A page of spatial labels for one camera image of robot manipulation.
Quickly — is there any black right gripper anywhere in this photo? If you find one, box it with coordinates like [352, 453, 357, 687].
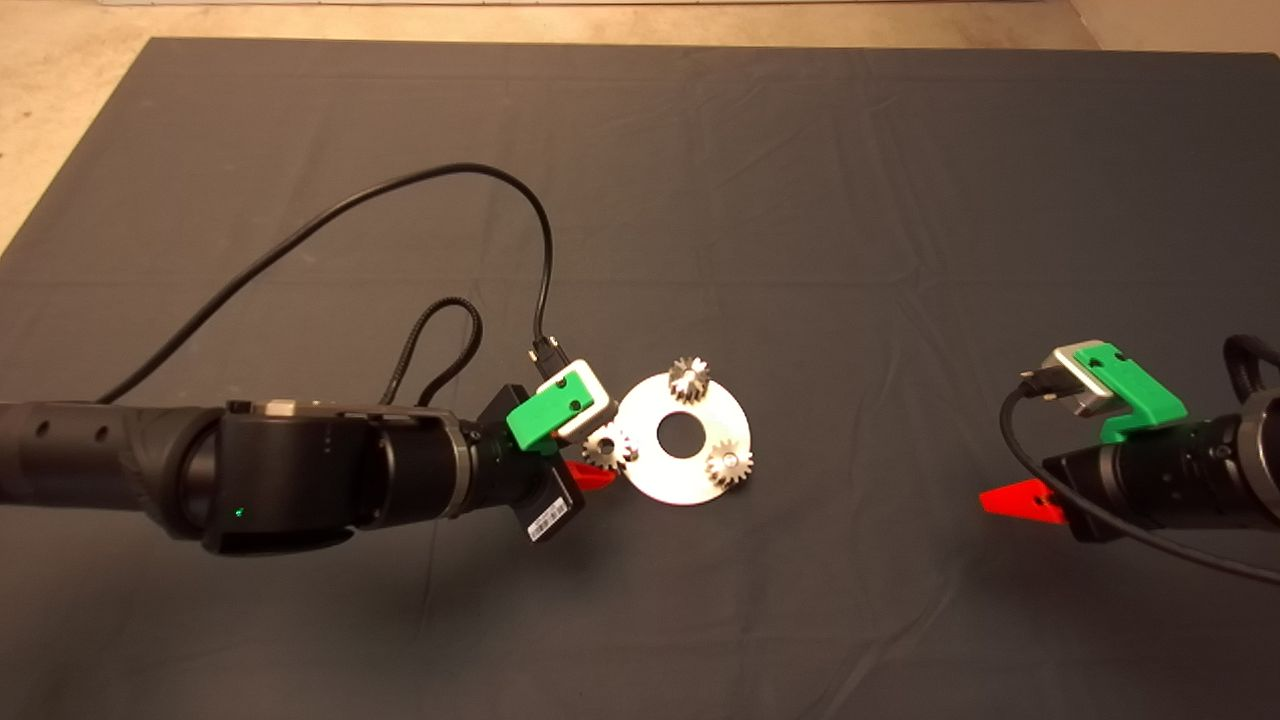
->
[980, 415, 1246, 543]

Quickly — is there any dark grey table cloth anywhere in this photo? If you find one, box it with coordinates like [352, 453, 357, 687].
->
[0, 36, 1280, 720]

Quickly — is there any black braided cable loop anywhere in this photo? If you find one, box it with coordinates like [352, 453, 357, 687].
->
[385, 297, 485, 409]
[1225, 335, 1280, 401]

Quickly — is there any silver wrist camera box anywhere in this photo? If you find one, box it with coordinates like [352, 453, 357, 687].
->
[537, 362, 616, 441]
[1043, 342, 1119, 416]

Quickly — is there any steel planetary gear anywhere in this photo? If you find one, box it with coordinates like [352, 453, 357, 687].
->
[667, 355, 713, 406]
[582, 423, 639, 471]
[706, 440, 757, 491]

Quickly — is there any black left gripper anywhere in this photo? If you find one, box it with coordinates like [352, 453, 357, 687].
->
[470, 383, 617, 546]

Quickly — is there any round metal carrier plate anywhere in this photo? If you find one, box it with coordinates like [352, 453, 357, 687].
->
[612, 370, 753, 507]

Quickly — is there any thin black camera cable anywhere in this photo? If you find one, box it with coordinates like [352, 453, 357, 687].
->
[1000, 370, 1280, 586]
[95, 163, 563, 406]

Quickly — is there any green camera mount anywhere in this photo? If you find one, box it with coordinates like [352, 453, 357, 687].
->
[506, 368, 596, 456]
[1080, 343, 1191, 443]

